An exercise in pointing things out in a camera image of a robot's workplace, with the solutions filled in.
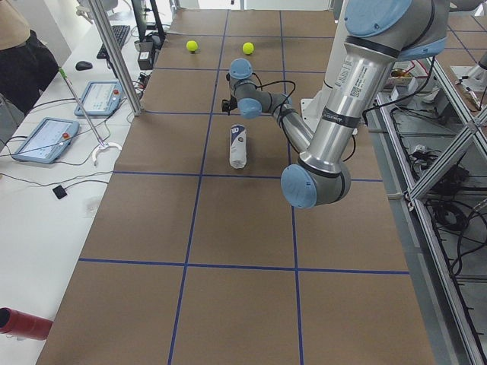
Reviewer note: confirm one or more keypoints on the yellow tennis ball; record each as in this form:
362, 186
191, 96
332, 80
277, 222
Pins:
248, 48

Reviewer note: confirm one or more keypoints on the person in dark clothes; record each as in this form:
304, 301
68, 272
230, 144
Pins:
27, 66

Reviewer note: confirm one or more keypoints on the yellow tennis ball table edge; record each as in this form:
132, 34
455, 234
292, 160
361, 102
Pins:
192, 46

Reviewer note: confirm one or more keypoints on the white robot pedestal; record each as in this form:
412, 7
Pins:
311, 109

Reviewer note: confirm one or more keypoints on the black power adapter box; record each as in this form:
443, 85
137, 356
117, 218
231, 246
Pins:
146, 55

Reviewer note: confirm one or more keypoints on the small black square pad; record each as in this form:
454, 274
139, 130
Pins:
59, 192

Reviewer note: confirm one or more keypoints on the reacher stick white claw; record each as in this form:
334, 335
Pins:
102, 145

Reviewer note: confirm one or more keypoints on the far blue teach pendant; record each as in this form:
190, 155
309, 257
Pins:
102, 98

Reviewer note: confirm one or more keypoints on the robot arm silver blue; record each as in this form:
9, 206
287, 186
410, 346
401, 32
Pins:
379, 33

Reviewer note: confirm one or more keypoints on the aluminium frame post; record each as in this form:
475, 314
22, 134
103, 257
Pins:
108, 38

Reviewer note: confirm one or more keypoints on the black computer mouse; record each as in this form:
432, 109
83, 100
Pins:
83, 66

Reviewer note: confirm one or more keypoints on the near blue teach pendant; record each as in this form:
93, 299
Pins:
48, 141

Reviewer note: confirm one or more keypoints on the clear tennis ball can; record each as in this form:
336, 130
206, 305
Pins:
238, 147

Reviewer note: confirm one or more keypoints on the blue teach pendant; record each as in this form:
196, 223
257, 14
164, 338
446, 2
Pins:
102, 98
48, 141

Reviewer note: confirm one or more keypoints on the red cylinder bottle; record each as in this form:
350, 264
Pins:
24, 325

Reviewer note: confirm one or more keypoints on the brown paper table mat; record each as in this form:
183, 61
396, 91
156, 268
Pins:
189, 261

